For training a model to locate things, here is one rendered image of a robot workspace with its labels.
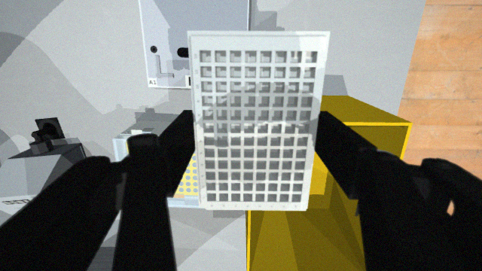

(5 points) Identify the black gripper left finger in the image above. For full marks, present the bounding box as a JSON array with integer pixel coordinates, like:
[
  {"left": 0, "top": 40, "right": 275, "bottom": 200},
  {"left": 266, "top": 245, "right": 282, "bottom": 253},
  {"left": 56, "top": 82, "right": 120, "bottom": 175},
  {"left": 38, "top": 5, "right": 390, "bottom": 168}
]
[{"left": 0, "top": 110, "right": 196, "bottom": 271}]

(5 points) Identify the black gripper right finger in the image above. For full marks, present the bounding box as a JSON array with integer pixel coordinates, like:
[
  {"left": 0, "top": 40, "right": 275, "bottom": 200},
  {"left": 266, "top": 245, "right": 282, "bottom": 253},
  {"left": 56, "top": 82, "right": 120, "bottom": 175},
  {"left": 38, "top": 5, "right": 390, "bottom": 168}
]
[{"left": 315, "top": 111, "right": 482, "bottom": 271}]

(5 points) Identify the white assay plate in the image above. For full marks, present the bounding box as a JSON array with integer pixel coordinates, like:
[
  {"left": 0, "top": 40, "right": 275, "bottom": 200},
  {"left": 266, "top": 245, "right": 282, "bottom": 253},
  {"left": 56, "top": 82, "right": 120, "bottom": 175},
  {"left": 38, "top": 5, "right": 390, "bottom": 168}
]
[{"left": 187, "top": 31, "right": 330, "bottom": 211}]

